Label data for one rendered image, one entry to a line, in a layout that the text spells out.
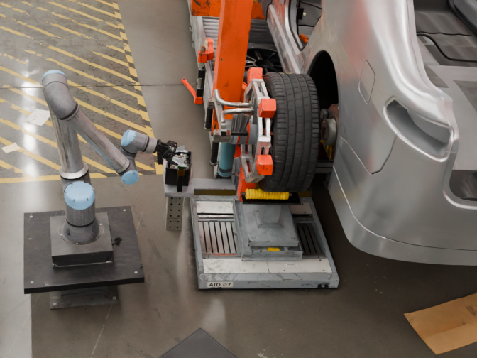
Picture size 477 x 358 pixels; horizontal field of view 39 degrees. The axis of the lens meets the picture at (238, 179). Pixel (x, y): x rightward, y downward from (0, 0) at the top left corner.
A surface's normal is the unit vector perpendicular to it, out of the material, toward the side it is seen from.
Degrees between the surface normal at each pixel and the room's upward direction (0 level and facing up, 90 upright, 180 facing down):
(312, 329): 0
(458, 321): 2
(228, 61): 90
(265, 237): 0
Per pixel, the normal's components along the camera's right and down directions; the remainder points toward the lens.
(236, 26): 0.12, 0.59
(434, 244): -0.07, 0.80
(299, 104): 0.16, -0.38
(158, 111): 0.11, -0.80
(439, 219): -0.13, 0.65
